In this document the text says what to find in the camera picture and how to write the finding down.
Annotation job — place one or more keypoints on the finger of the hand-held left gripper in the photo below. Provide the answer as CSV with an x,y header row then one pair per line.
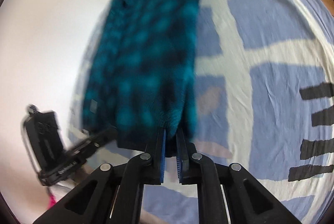
x,y
94,141

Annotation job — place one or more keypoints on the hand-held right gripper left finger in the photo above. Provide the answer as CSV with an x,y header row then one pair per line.
x,y
161,158

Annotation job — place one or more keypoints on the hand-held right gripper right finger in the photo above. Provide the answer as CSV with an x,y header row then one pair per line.
x,y
180,161

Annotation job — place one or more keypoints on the teal plaid fleece jacket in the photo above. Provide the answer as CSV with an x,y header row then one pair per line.
x,y
146,56

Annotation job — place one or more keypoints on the bed with blue checked sheet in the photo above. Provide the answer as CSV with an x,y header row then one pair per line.
x,y
274,70

